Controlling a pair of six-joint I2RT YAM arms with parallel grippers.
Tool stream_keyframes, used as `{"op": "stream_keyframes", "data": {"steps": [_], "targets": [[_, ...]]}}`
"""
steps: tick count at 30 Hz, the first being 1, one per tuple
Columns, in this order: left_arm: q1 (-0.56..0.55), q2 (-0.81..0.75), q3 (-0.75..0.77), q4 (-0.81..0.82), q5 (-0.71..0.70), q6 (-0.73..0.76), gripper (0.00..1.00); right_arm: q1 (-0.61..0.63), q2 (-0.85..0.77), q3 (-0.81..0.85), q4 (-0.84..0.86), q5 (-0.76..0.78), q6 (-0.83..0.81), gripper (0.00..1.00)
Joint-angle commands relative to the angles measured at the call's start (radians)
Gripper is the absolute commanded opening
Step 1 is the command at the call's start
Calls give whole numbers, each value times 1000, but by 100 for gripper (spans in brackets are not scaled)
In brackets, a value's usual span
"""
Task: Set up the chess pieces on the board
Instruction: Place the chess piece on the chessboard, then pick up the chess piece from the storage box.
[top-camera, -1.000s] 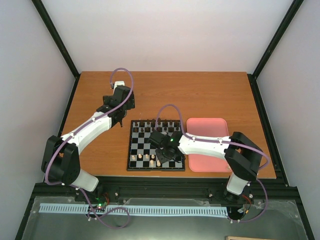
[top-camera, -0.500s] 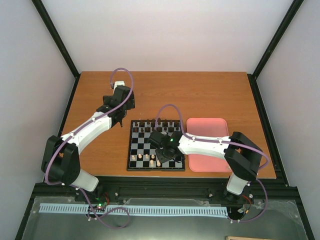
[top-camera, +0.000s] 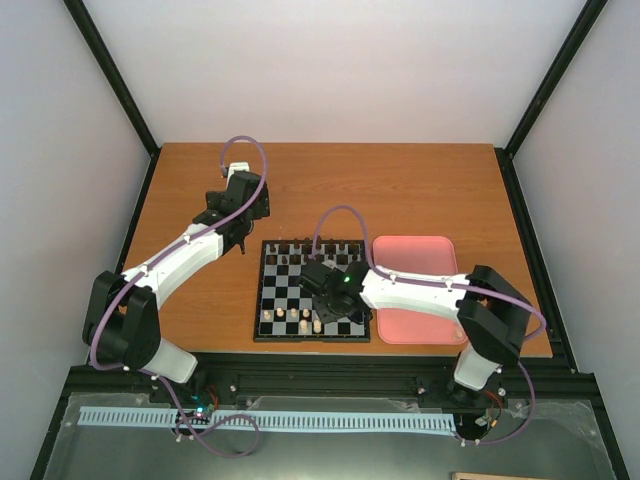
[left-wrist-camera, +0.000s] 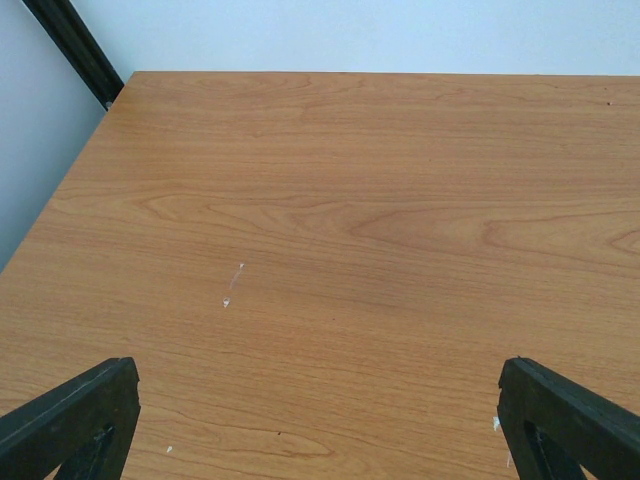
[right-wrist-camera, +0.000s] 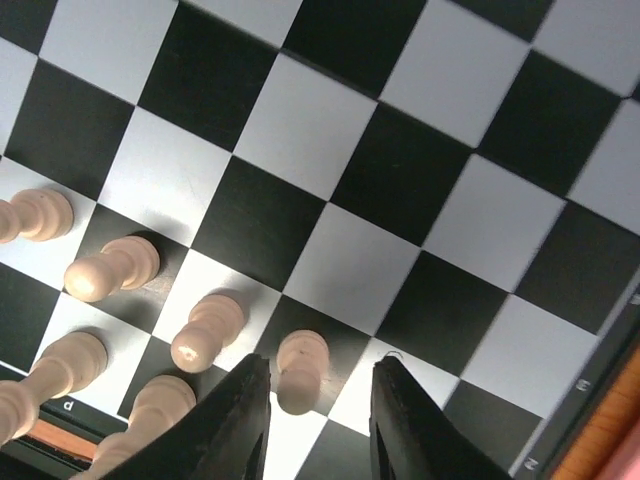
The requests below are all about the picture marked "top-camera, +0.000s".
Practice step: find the light blue cable duct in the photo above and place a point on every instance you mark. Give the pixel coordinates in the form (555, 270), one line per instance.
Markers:
(272, 421)

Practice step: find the left black frame post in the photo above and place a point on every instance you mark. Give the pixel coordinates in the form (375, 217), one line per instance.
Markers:
(102, 55)

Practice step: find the right black frame post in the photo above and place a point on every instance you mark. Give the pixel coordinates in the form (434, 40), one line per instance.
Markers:
(576, 36)

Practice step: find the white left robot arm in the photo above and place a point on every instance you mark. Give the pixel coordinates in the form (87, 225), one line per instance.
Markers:
(122, 322)

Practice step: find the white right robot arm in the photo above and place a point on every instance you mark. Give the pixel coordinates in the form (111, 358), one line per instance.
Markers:
(492, 314)

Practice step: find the black frame post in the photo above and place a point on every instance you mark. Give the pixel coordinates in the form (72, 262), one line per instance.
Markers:
(576, 36)
(102, 55)

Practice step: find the dark chess piece row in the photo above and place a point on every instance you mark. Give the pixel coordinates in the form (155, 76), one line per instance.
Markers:
(298, 251)

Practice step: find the pink tray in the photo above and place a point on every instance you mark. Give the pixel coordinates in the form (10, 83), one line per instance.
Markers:
(429, 255)

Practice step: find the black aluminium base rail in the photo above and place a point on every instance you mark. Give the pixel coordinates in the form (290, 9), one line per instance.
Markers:
(232, 377)

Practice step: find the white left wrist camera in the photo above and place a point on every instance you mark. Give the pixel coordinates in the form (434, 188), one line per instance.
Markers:
(235, 167)

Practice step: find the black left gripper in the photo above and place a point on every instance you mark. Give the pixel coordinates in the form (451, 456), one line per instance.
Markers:
(263, 211)

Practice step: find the black white chessboard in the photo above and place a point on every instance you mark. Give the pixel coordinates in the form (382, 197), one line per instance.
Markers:
(278, 287)

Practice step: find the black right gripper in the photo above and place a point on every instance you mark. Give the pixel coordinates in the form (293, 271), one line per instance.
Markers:
(325, 315)

